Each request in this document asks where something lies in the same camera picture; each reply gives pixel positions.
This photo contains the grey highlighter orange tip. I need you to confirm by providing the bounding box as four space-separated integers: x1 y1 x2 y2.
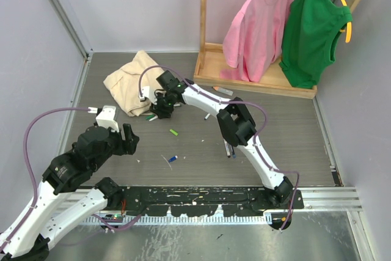
213 86 233 96

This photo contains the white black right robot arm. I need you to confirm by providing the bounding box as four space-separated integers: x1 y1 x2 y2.
141 70 294 208

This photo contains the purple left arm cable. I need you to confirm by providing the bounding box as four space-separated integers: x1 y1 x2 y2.
0 106 98 255

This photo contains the green tank top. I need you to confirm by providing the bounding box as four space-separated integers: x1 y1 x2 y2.
279 0 353 89

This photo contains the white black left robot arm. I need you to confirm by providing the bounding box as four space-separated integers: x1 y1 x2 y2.
1 123 139 260

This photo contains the pink t-shirt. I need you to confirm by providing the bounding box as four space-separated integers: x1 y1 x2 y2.
220 0 293 83

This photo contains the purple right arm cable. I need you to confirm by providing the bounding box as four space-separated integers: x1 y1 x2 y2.
137 65 301 231

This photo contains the aluminium frame rail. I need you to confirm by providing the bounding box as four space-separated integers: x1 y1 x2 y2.
29 0 94 60

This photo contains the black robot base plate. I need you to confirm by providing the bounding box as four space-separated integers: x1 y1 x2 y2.
103 186 304 217

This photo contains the wooden clothes rack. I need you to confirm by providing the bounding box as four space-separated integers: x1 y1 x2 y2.
194 0 360 98

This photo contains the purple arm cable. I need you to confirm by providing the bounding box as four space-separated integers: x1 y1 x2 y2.
137 65 301 231
0 106 98 255

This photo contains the blue transparent gel pen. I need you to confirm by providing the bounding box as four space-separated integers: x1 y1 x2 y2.
230 145 236 158

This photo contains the lime green pen cap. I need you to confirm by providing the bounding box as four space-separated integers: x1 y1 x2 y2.
169 129 178 136

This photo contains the beige cloth bag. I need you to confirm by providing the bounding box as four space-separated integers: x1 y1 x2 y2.
103 50 164 117

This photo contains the small blue pen cap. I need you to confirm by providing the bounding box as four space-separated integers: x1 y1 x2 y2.
167 156 178 163

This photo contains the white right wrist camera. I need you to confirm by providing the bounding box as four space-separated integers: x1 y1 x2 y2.
139 86 157 104

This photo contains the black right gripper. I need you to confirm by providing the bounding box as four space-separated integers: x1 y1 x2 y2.
149 91 174 120

